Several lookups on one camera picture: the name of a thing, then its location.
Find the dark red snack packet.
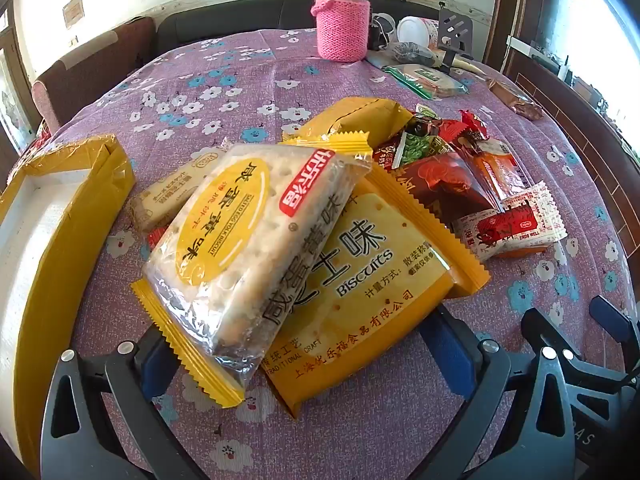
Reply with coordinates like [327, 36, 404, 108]
[390, 151, 503, 226]

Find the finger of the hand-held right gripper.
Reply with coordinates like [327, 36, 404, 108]
[519, 294, 640, 461]

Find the small red snack packet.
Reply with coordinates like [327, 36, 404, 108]
[148, 225, 173, 251]

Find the clear biscuit packet yellow label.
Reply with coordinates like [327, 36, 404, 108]
[131, 129, 373, 408]

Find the pink bottle with knitted sleeve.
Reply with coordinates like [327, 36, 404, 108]
[311, 0, 372, 63]

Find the large yellow biscuit packet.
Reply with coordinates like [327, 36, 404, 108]
[260, 162, 491, 418]

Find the purple floral tablecloth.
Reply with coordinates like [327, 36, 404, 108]
[20, 25, 636, 480]

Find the round cracker green packet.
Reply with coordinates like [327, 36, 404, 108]
[382, 62, 471, 100]

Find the wooden framed glass door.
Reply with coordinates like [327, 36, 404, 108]
[0, 10, 37, 161]

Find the pale yellow packet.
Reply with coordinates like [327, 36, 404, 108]
[444, 55, 482, 74]

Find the white cup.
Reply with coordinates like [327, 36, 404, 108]
[396, 15, 441, 48]

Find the brown snack packet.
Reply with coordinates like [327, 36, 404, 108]
[487, 79, 543, 121]

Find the orange cracker packet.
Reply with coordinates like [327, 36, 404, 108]
[462, 140, 551, 260]

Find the plain yellow biscuit packet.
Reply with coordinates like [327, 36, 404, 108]
[282, 99, 416, 161]

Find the dark charger with cable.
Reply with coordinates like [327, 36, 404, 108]
[369, 12, 397, 52]

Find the small beige biscuit bar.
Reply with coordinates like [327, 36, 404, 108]
[127, 147, 228, 233]

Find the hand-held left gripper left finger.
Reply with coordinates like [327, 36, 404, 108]
[39, 331, 211, 480]

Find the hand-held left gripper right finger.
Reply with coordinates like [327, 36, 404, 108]
[419, 304, 516, 480]

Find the black phone stand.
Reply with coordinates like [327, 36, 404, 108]
[436, 4, 476, 68]

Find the yellow cardboard box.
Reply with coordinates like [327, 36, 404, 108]
[0, 132, 137, 461]

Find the white red snack packet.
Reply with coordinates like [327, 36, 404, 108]
[452, 182, 568, 261]

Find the black mesh pouch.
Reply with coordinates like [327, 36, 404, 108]
[390, 42, 436, 66]

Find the red candy wrapper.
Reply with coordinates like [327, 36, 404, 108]
[457, 110, 491, 141]

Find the green pea snack packet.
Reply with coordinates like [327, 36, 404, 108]
[372, 130, 451, 171]

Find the brown chair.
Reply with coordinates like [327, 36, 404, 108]
[31, 16, 157, 133]

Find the black sofa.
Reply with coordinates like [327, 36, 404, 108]
[152, 0, 451, 56]

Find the small wall plaque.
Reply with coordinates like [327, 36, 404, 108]
[62, 0, 84, 28]

